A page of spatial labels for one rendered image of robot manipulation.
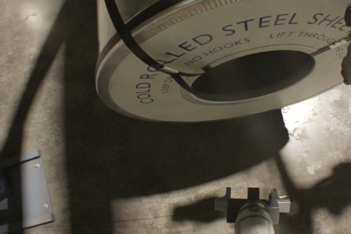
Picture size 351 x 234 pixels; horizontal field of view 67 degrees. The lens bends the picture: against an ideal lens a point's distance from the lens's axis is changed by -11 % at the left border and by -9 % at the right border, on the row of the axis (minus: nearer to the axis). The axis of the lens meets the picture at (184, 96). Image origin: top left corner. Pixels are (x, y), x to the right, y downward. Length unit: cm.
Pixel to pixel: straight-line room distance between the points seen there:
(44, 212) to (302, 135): 177
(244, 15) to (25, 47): 206
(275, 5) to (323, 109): 143
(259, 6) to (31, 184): 185
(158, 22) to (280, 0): 29
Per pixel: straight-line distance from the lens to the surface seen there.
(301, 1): 75
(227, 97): 138
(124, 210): 191
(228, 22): 74
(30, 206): 216
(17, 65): 251
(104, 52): 86
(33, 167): 216
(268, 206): 75
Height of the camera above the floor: 184
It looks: 71 degrees down
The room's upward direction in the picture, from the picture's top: 10 degrees counter-clockwise
